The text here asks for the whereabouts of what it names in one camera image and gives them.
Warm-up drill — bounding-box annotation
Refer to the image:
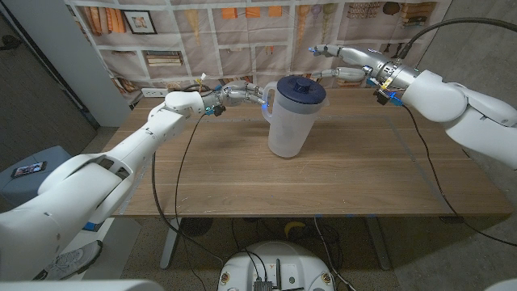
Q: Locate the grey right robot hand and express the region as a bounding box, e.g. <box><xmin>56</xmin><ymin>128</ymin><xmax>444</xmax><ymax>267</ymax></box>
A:
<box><xmin>309</xmin><ymin>43</ymin><xmax>420</xmax><ymax>93</ymax></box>

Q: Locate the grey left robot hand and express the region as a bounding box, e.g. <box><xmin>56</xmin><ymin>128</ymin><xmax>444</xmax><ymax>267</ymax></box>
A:
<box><xmin>201</xmin><ymin>79</ymin><xmax>271</xmax><ymax>118</ymax></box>

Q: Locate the translucent plastic pitcher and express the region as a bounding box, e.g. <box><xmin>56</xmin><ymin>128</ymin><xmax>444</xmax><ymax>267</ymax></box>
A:
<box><xmin>261</xmin><ymin>80</ymin><xmax>330</xmax><ymax>158</ymax></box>

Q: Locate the dark blue pitcher lid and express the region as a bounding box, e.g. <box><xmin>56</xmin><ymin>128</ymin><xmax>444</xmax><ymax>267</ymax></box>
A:
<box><xmin>276</xmin><ymin>75</ymin><xmax>327</xmax><ymax>105</ymax></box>

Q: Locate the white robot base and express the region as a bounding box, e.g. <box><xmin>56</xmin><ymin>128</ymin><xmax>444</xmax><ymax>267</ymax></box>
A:
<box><xmin>216</xmin><ymin>241</ymin><xmax>335</xmax><ymax>291</ymax></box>

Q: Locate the white power strip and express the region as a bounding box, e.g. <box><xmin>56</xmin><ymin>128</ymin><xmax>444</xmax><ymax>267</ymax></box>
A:
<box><xmin>141</xmin><ymin>86</ymin><xmax>170</xmax><ymax>99</ymax></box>

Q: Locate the black round fan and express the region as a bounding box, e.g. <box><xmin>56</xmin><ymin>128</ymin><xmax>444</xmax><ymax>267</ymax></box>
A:
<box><xmin>181</xmin><ymin>217</ymin><xmax>214</xmax><ymax>238</ymax></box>

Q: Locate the yellow curved object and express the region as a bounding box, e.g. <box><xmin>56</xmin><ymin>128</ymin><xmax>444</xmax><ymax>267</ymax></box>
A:
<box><xmin>284</xmin><ymin>220</ymin><xmax>307</xmax><ymax>239</ymax></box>

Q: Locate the white pillar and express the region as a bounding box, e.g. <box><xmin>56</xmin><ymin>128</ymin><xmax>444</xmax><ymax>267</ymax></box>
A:
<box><xmin>3</xmin><ymin>0</ymin><xmax>132</xmax><ymax>129</ymax></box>

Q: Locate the white table leg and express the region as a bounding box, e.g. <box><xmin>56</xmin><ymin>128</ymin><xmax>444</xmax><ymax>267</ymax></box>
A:
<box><xmin>159</xmin><ymin>217</ymin><xmax>183</xmax><ymax>271</ymax></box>

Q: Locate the grey table leg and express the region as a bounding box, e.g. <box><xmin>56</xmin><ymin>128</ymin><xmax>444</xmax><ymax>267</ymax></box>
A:
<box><xmin>365</xmin><ymin>216</ymin><xmax>392</xmax><ymax>271</ymax></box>

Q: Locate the white box with blue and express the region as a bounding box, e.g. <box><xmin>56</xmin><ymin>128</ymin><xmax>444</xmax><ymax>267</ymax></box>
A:
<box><xmin>48</xmin><ymin>216</ymin><xmax>142</xmax><ymax>282</ymax></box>

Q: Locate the black smartphone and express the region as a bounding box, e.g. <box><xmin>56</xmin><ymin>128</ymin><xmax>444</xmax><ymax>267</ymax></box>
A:
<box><xmin>11</xmin><ymin>161</ymin><xmax>48</xmax><ymax>179</ymax></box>

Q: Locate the grey white sneaker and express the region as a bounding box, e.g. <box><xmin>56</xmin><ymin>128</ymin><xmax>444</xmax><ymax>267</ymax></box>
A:
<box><xmin>34</xmin><ymin>240</ymin><xmax>104</xmax><ymax>282</ymax></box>

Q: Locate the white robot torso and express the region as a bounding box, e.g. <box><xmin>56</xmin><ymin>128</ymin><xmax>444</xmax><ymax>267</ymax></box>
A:
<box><xmin>0</xmin><ymin>278</ymin><xmax>165</xmax><ymax>291</ymax></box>

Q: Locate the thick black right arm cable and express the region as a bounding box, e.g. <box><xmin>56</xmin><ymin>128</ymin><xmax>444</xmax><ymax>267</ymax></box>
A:
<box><xmin>397</xmin><ymin>16</ymin><xmax>517</xmax><ymax>61</ymax></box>

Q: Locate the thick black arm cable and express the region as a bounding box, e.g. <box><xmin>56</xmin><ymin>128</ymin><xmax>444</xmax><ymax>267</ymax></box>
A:
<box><xmin>397</xmin><ymin>16</ymin><xmax>517</xmax><ymax>61</ymax></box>
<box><xmin>151</xmin><ymin>83</ymin><xmax>225</xmax><ymax>266</ymax></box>

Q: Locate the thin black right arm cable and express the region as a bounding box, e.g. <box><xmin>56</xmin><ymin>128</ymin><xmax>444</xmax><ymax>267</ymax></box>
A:
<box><xmin>401</xmin><ymin>104</ymin><xmax>517</xmax><ymax>248</ymax></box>

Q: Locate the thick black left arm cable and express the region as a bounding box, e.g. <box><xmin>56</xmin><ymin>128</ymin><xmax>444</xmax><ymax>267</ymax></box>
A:
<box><xmin>151</xmin><ymin>83</ymin><xmax>225</xmax><ymax>266</ymax></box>

